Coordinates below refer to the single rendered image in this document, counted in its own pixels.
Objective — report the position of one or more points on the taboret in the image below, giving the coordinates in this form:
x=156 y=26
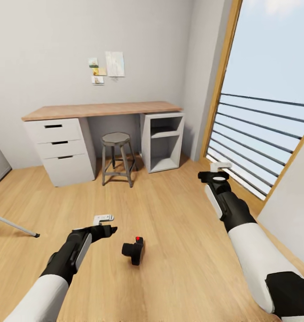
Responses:
x=118 y=139

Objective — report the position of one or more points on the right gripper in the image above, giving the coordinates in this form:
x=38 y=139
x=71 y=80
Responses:
x=205 y=176

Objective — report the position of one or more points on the digital camera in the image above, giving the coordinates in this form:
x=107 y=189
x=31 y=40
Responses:
x=134 y=250

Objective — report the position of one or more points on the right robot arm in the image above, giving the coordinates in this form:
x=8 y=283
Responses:
x=274 y=282

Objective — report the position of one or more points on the fixed window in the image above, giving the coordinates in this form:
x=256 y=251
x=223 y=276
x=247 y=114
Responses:
x=256 y=117

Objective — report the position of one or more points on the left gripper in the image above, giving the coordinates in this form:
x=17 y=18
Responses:
x=104 y=231

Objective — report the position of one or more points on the camera tripod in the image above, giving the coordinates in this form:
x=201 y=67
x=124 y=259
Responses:
x=19 y=227

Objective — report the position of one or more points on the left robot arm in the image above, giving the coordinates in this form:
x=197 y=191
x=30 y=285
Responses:
x=44 y=300

